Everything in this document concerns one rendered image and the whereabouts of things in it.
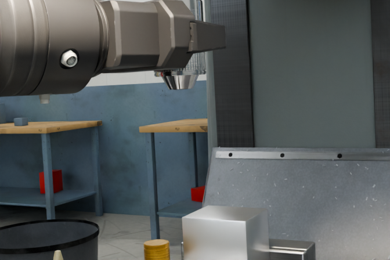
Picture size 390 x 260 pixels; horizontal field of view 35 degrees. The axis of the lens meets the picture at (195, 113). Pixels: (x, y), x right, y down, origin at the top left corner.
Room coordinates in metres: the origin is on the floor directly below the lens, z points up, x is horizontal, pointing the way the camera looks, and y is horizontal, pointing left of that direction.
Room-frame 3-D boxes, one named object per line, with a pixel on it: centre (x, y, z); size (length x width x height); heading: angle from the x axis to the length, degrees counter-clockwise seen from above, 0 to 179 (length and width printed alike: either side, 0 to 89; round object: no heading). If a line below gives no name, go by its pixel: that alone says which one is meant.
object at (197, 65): (0.56, 0.01, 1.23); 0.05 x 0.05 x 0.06
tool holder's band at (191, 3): (0.56, 0.01, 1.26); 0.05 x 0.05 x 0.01
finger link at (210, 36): (0.54, -0.01, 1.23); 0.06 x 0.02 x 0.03; 131
